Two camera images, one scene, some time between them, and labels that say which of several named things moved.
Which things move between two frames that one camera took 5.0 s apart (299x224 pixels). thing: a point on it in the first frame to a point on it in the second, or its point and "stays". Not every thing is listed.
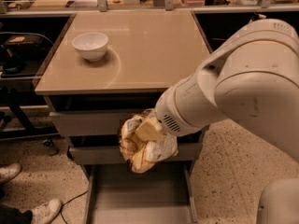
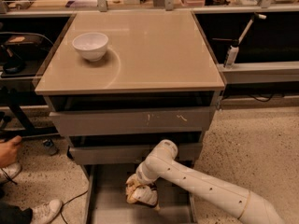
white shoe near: [47, 211] stays
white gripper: [169, 111] to [149, 195]
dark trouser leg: [9, 215] stays
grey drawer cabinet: [106, 67] stays
